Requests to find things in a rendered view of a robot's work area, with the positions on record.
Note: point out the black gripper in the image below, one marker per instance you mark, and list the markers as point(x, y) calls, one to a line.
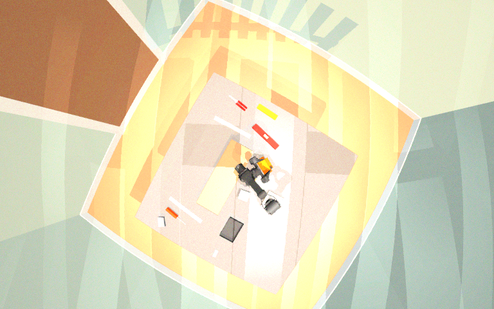
point(256, 171)

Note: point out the white flat strip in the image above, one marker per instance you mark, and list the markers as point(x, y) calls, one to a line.
point(185, 209)
point(232, 127)

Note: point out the yellow flat bar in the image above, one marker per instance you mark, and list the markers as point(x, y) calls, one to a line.
point(267, 111)

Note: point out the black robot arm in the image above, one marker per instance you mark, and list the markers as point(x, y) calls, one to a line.
point(245, 175)

